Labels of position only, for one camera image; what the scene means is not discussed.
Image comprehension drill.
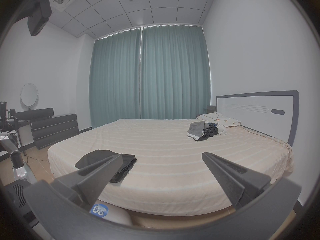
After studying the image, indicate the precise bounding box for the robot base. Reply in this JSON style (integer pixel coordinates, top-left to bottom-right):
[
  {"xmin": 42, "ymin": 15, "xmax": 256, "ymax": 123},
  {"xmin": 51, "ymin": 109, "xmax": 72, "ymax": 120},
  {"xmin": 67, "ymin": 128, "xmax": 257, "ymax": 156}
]
[{"xmin": 4, "ymin": 178, "xmax": 132, "ymax": 227}]

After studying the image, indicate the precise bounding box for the blue-green curtain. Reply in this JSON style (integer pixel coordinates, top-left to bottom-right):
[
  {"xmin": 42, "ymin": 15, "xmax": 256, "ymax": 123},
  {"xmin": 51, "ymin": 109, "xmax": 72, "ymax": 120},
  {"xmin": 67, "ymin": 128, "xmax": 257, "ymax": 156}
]
[
  {"xmin": 89, "ymin": 28, "xmax": 142, "ymax": 129},
  {"xmin": 140, "ymin": 24, "xmax": 212, "ymax": 120}
]

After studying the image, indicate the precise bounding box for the white printed pillow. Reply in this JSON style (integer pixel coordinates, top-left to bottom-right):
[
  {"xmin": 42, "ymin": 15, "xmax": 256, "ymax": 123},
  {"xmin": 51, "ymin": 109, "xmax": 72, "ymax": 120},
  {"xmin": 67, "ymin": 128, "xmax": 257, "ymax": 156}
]
[{"xmin": 196, "ymin": 111, "xmax": 242, "ymax": 127}]

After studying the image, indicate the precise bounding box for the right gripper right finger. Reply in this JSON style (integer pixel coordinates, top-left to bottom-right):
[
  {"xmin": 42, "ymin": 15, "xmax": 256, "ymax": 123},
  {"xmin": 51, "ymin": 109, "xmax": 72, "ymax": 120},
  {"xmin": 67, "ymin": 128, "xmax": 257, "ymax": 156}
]
[{"xmin": 201, "ymin": 152, "xmax": 272, "ymax": 207}]

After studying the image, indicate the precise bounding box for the bed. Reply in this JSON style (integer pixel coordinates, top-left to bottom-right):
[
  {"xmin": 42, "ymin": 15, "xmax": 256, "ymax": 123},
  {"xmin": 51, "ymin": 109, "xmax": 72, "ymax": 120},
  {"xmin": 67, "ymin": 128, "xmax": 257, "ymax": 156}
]
[{"xmin": 47, "ymin": 90, "xmax": 300, "ymax": 216}]

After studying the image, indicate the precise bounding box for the black cable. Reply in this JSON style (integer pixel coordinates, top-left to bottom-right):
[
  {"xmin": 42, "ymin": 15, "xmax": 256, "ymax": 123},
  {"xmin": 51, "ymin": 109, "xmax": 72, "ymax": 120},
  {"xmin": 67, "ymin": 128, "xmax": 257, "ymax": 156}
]
[{"xmin": 24, "ymin": 155, "xmax": 50, "ymax": 163}]

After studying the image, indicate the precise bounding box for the pile of clothes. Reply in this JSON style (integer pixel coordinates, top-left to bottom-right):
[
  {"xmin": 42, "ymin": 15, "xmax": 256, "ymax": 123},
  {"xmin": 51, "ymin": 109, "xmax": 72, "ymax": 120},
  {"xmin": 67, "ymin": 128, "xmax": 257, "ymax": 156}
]
[{"xmin": 187, "ymin": 121, "xmax": 228, "ymax": 141}]

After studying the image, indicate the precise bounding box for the black chest of drawers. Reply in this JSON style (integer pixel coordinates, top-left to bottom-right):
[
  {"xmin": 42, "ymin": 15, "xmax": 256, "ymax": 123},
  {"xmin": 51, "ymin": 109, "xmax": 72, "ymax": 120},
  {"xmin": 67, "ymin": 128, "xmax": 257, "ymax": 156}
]
[{"xmin": 29, "ymin": 113, "xmax": 80, "ymax": 150}]

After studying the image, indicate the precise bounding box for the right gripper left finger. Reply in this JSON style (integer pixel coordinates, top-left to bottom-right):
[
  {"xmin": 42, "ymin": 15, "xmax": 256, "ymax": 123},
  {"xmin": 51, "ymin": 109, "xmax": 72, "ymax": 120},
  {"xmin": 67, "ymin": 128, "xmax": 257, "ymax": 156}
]
[{"xmin": 51, "ymin": 154, "xmax": 124, "ymax": 206}]

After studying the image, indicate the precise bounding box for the round white mirror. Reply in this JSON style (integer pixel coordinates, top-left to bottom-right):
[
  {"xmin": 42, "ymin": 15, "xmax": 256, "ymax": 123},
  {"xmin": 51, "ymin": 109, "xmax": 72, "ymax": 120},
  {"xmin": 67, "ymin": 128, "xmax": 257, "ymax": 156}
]
[{"xmin": 20, "ymin": 82, "xmax": 39, "ymax": 111}]

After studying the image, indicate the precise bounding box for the black T-shirt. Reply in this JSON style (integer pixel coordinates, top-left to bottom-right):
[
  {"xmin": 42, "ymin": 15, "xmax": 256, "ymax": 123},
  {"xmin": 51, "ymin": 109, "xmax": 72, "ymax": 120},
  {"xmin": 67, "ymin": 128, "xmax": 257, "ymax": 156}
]
[{"xmin": 75, "ymin": 149, "xmax": 137, "ymax": 184}]

